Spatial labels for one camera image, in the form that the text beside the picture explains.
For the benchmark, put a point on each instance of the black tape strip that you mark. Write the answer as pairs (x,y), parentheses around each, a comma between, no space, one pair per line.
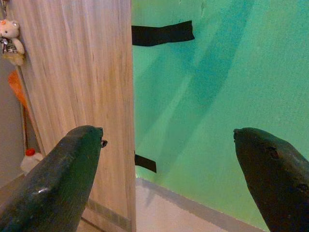
(164,33)
(146,163)

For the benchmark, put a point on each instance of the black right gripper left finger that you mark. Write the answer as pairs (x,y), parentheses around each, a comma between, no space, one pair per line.
(55,183)

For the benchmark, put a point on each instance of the light wooden panel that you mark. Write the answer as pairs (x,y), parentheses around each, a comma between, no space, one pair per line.
(79,72)

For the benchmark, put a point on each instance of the keys with plush bear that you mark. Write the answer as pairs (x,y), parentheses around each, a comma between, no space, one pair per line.
(10,31)

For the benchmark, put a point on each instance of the white bottle with red cap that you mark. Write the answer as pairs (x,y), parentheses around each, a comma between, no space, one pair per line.
(30,160)

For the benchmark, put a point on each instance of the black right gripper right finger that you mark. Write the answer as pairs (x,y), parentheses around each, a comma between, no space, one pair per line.
(277,181)

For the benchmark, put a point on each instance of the green wall sheet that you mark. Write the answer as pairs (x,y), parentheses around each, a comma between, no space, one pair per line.
(241,72)

